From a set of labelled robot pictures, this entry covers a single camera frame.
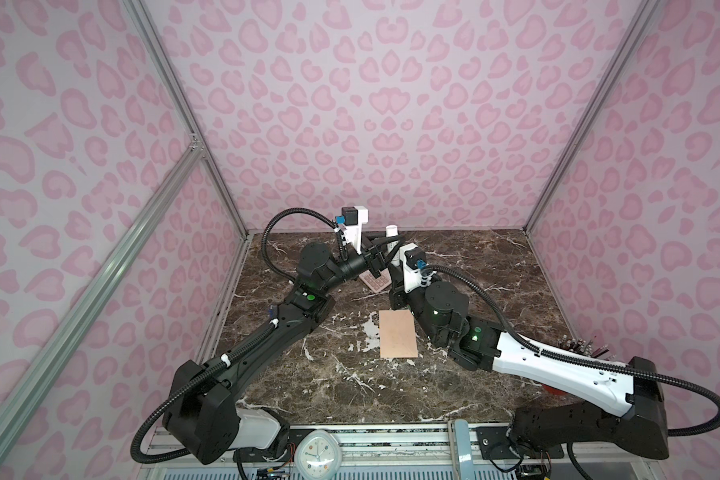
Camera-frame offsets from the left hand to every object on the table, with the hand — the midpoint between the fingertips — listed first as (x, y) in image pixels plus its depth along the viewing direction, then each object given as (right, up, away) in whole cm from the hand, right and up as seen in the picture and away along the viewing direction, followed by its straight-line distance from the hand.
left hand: (404, 233), depth 63 cm
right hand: (-3, -6, +3) cm, 7 cm away
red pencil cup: (+42, -26, +8) cm, 50 cm away
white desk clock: (-19, -51, +6) cm, 55 cm away
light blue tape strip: (+15, -53, +5) cm, 55 cm away
